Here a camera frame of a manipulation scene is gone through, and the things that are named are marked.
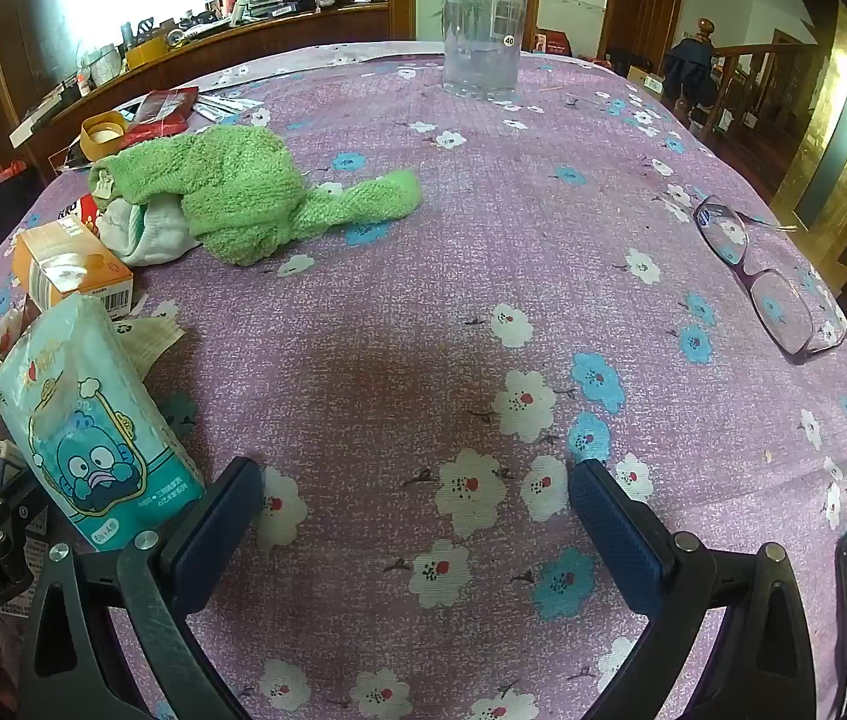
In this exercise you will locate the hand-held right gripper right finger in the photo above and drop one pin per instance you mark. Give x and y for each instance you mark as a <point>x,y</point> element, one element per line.
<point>618,540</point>

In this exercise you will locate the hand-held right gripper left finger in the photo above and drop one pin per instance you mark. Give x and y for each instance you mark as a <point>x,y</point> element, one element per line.
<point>217,532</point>

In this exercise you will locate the orange cardboard box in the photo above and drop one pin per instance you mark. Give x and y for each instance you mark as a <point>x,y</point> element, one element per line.
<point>71,255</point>

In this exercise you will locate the white cloth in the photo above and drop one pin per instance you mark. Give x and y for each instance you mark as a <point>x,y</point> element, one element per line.
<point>153,236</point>

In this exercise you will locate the red white paper packet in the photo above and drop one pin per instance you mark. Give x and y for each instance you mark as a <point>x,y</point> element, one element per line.
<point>78,211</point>

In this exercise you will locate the green towel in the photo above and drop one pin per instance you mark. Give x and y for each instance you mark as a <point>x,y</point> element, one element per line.
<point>236,187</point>

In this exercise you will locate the light blue cartoon tissue packet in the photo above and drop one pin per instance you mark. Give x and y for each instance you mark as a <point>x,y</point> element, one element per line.
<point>93,420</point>

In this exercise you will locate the beige paper sheet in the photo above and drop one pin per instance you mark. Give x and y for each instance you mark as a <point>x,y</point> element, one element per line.
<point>142,341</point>

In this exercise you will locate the purple floral tablecloth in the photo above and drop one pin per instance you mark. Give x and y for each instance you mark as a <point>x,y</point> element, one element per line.
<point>393,315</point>

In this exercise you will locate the purple framed glasses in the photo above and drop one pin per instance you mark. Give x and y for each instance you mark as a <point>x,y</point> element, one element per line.
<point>751,267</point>

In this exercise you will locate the yellow tape roll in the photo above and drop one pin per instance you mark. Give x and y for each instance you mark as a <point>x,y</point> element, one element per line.
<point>90,136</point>

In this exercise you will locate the white book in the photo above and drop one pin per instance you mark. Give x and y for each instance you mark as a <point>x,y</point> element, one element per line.
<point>41,116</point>

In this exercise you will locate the pale wrapped chopsticks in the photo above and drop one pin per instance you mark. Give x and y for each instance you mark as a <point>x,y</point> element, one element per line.
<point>228,106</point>

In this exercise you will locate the dark red foil packet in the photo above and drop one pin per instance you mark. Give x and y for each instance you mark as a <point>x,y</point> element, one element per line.
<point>165,109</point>

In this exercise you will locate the dark jacket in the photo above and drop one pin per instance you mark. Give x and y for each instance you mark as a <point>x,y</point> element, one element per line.
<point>690,75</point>

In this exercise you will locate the metal pot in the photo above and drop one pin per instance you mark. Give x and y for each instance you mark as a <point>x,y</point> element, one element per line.
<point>102,66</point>

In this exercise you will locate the yellow box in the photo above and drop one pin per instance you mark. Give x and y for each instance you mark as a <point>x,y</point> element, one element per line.
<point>146,52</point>

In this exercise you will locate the wooden counter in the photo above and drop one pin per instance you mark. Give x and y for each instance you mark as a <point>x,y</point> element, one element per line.
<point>243,45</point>

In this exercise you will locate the wooden stair railing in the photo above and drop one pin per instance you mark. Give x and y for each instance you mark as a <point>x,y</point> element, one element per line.
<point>761,67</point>

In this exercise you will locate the clear plastic cup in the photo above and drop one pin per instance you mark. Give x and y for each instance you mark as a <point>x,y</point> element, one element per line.
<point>483,52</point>

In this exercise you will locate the wooden door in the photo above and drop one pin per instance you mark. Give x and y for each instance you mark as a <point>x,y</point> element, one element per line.
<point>641,0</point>

